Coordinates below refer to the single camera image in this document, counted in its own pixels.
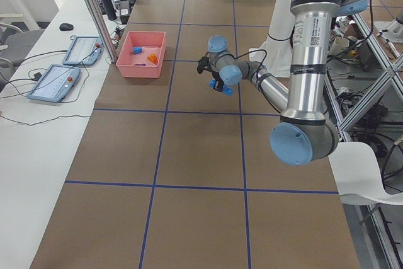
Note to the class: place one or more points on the black computer mouse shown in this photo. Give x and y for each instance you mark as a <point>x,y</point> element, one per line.
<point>66,27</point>

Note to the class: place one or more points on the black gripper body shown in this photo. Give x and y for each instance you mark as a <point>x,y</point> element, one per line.
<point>216,77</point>

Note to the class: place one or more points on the small blue block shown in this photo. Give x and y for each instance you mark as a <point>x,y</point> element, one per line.
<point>136,50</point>

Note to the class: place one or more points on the near teach pendant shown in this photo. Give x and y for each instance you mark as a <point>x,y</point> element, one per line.
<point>55,83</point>

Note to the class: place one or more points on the aluminium frame post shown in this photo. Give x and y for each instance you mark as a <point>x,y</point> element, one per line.
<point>101,27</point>

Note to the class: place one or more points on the far teach pendant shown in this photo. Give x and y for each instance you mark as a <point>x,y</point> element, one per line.
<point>84,50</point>

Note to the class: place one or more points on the black bottle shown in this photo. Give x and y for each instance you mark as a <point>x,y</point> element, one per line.
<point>109,9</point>

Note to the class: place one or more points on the orange block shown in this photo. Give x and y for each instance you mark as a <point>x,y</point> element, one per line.
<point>152,58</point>

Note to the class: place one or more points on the pink plastic box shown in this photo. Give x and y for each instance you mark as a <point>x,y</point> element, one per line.
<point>151,42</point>

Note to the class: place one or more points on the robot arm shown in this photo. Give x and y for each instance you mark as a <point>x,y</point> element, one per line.
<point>290,75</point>

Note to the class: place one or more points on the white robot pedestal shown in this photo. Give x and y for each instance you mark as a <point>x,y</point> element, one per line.
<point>277,44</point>

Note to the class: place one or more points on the teach pendant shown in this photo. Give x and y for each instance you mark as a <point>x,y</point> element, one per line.
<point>84,50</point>
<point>55,83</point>

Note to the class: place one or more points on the long blue block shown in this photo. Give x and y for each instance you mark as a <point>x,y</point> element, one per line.
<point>229,91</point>

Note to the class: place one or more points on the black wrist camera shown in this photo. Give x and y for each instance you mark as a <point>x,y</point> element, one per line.
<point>203,65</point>

